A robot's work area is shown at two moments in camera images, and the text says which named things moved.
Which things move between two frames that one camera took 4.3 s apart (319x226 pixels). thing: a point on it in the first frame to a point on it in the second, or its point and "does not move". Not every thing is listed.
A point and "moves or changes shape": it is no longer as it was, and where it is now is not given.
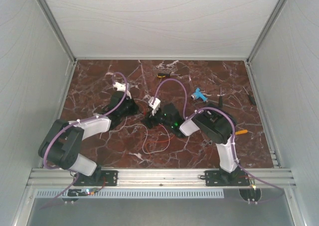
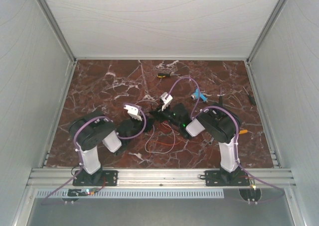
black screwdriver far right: x=249 y=96 does not move
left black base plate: x=98 y=178 does not move
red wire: x=154 y=142 moves or changes shape
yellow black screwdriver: x=164 y=75 does not move
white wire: x=146 y=137 to x=153 y=133
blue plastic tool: x=198 y=94 does not move
